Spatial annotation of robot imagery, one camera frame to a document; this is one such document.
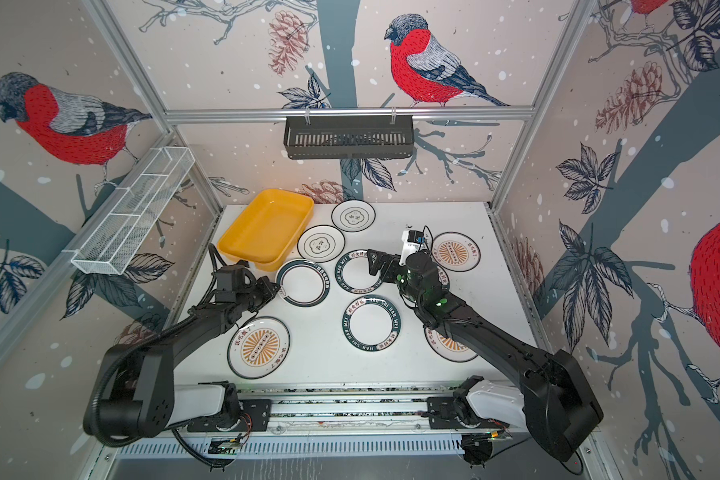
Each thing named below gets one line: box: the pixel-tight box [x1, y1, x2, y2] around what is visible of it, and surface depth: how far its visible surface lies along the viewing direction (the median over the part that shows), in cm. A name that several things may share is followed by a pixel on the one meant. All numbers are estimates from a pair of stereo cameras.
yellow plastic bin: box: [217, 188, 315, 272], surface depth 116 cm
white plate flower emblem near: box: [297, 225, 346, 263], surface depth 112 cm
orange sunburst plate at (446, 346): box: [424, 327, 479, 363], surface depth 85 cm
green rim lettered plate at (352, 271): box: [334, 249, 385, 294], surface depth 103 cm
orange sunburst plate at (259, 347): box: [227, 316, 291, 379], surface depth 85 cm
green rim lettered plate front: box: [342, 295, 401, 353], surface depth 90 cm
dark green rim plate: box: [276, 259, 331, 308], surface depth 99 cm
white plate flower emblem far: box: [331, 199, 377, 233], surface depth 120 cm
